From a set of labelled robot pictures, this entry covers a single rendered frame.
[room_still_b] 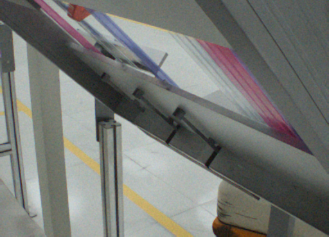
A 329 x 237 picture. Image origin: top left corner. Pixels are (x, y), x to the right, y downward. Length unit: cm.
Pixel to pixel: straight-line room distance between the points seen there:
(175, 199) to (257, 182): 128
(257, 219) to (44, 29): 99
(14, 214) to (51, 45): 32
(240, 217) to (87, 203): 67
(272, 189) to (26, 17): 52
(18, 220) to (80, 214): 114
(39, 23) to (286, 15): 71
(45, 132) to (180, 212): 84
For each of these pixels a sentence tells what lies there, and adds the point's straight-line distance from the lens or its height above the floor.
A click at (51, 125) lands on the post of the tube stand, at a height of 58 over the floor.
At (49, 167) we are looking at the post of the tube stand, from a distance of 129.
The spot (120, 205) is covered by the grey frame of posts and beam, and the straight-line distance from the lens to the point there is 116.
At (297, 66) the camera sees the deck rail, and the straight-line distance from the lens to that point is 24.
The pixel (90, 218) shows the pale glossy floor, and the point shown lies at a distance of 189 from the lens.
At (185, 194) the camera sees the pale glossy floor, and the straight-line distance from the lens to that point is 204.
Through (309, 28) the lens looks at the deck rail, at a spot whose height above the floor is 101.
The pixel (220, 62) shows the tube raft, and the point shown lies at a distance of 44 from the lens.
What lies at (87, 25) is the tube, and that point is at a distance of 71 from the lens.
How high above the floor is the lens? 106
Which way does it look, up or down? 22 degrees down
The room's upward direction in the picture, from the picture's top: 1 degrees clockwise
